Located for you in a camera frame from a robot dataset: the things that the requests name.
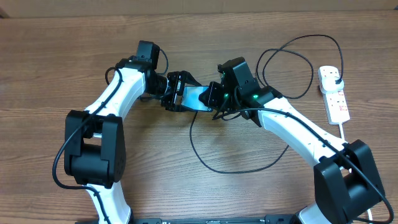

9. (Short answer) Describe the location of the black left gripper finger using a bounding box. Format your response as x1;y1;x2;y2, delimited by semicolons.
177;105;196;112
182;70;201;86

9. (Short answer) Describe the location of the blue Galaxy smartphone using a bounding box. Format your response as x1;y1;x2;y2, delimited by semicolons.
181;86;213;112

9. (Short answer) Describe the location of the black charging cable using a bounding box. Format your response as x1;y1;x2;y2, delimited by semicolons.
189;34;345;175

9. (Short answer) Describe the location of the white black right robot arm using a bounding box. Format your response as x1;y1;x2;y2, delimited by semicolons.
199;57;394;223

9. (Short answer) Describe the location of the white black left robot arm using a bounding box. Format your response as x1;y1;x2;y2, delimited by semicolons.
52;40;200;223

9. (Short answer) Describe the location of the white charger plug adapter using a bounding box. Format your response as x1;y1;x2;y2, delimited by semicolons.
320;77;345;94

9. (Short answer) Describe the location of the white power strip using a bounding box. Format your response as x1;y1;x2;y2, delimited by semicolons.
317;65;350;124

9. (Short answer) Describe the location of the white power strip cord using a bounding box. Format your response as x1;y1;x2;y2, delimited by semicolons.
338;123;374;224

